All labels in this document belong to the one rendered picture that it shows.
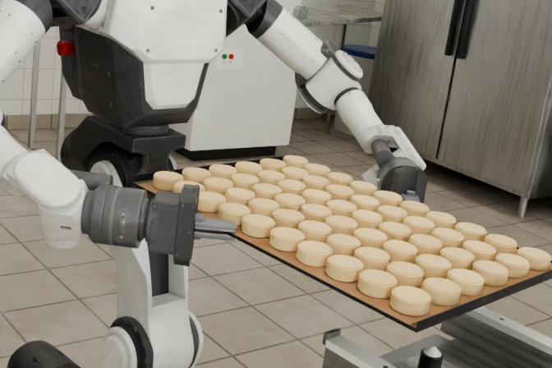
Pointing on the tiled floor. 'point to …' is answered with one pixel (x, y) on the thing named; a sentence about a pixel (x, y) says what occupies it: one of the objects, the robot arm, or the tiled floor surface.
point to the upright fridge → (471, 65)
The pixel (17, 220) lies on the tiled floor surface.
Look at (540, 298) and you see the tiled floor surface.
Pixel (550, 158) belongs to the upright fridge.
